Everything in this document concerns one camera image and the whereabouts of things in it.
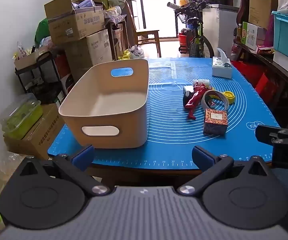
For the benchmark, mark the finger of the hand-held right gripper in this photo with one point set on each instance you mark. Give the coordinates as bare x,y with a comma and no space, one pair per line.
266,133

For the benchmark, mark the tall brown cardboard box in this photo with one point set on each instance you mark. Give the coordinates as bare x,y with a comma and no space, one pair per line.
261,2

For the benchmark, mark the yellow round plastic piece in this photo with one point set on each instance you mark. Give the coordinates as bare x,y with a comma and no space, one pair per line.
230,97

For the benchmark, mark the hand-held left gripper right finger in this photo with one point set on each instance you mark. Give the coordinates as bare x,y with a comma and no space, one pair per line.
202,156

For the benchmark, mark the white chest freezer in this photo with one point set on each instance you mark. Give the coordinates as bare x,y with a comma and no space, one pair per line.
221,22

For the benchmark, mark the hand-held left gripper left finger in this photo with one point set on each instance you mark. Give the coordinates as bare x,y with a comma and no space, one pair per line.
85,156

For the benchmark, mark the dark wooden side table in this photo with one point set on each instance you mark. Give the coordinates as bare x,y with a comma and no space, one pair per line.
271,65

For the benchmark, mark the red and white appliance box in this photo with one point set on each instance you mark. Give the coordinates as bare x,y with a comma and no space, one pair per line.
63,72

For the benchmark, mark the green and white carton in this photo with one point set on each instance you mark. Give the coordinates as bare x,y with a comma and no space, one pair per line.
252,36

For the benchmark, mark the clear tape roll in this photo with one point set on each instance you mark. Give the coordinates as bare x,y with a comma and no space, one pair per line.
205,103

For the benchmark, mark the open brown cardboard box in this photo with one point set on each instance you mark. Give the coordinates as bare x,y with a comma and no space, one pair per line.
76,25

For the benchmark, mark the green container with clear lid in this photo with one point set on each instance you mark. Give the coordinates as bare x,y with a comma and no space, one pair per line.
21,120

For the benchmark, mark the clear bag of grain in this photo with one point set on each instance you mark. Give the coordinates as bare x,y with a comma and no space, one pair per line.
11,162

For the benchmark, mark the red plastic bucket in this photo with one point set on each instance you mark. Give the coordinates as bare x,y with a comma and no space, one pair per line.
184,40

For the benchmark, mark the yellow plastic jug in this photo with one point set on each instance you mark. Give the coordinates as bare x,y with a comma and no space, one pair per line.
124,55

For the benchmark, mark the beige plastic storage bin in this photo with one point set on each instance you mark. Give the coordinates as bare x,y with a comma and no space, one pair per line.
113,120

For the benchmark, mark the small white bottle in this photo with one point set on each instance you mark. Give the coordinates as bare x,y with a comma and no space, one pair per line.
201,81

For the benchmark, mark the blue silicone mat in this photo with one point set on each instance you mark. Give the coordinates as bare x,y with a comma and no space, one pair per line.
164,130

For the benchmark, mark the small white box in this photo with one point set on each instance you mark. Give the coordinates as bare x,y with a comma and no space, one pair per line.
188,89

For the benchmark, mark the brown printed cardboard box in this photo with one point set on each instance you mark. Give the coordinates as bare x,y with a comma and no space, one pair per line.
41,135

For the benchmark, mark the black earbud case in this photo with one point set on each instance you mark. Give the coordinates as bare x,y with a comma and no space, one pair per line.
185,99

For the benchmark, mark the black and green bicycle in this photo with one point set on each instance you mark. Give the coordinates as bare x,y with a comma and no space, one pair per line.
196,37

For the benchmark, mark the black metal cart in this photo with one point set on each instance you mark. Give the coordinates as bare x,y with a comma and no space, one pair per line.
43,77

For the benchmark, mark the red patterned paper box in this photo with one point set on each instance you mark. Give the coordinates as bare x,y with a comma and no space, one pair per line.
215,121

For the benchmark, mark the red action figure toy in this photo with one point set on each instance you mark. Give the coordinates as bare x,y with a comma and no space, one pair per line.
196,97

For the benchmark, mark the wooden chair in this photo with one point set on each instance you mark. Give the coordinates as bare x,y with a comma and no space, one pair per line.
146,33

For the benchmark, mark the white tissue box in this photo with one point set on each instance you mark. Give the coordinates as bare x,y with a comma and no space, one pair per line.
221,68

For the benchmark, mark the teal plastic storage crate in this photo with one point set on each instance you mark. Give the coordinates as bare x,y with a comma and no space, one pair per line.
287,35

